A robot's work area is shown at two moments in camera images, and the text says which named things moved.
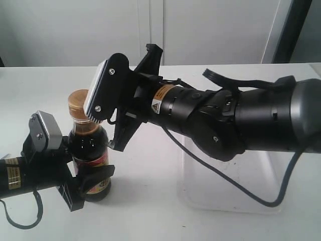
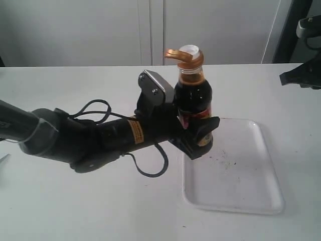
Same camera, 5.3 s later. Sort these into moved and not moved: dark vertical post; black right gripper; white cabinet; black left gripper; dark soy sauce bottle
Moved: dark soy sauce bottle; black right gripper; black left gripper
Not moved: dark vertical post; white cabinet
